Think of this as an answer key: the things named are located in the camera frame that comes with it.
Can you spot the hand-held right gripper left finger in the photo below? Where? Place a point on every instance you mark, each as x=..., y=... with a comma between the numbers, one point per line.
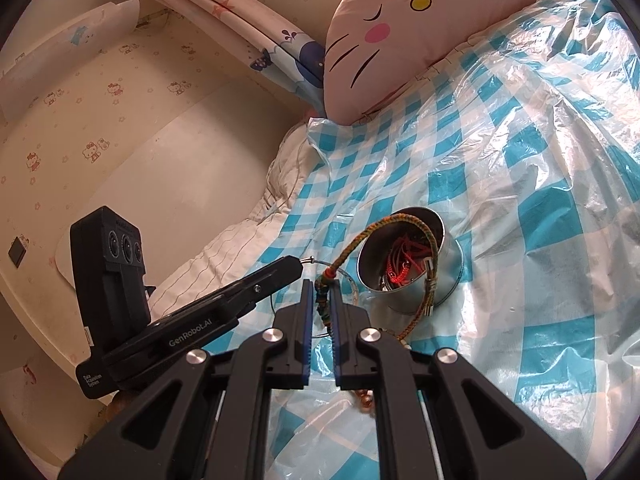
x=306, y=332

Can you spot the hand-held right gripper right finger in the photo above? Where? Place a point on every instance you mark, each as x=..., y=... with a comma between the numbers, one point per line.
x=336, y=340

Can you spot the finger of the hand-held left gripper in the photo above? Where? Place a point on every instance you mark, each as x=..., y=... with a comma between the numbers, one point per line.
x=280, y=267
x=260, y=295

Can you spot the round metal tin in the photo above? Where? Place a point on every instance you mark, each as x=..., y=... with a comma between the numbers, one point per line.
x=450, y=270

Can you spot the person's left hand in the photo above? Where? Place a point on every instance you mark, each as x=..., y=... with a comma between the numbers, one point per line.
x=122, y=400

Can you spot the white striped quilt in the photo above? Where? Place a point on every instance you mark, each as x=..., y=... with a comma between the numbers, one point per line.
x=225, y=250

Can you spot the copper bell charm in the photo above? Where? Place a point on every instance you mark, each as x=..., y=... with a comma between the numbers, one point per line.
x=365, y=400

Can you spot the blue checkered plastic sheet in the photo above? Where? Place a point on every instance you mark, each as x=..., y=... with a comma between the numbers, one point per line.
x=525, y=185

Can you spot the whale print curtain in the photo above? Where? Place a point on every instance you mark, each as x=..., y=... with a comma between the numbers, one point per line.
x=240, y=15

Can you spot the pink cat face pillow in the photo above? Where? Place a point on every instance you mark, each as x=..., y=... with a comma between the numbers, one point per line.
x=415, y=35

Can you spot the dark wall socket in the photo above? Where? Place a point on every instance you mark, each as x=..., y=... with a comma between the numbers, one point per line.
x=17, y=251

